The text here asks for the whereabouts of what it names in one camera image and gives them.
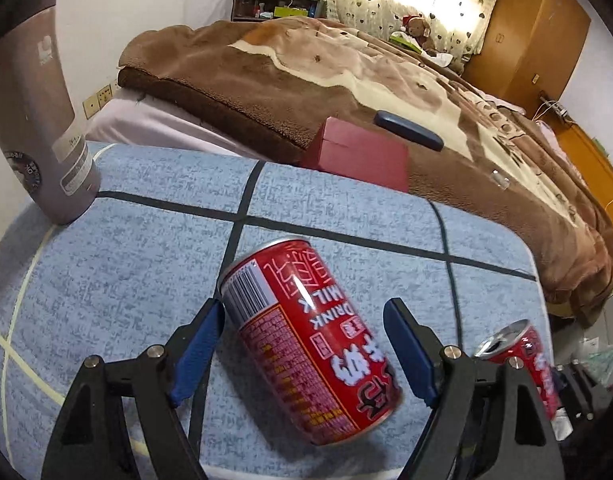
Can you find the red drink can top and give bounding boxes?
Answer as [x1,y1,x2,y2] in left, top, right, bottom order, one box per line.
[218,238,403,446]

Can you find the red milk can with cartoon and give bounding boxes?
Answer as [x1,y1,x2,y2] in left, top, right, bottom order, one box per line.
[474,318,560,420]

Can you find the blue checked table cloth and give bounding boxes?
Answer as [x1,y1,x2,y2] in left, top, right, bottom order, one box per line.
[0,143,551,479]

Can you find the red gift box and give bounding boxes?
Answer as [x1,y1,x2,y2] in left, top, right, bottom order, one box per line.
[300,117,408,193]

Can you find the dark blue glasses case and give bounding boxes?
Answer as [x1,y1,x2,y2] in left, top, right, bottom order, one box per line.
[373,110,444,152]

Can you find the wooden bed headboard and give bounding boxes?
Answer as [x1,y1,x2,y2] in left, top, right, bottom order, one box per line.
[541,112,613,223]

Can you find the brown patterned blanket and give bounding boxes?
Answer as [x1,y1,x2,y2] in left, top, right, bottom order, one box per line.
[119,16,613,327]

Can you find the grey thermos flask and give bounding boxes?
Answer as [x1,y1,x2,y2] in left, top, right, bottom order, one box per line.
[0,8,100,224]

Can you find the brown teddy bear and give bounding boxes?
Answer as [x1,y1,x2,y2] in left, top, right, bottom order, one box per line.
[403,14,437,56]

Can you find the orange wooden wardrobe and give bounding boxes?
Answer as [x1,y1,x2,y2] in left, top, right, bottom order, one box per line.
[463,0,591,115]

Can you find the wall power socket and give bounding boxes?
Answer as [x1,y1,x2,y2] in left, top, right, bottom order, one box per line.
[82,84,113,119]

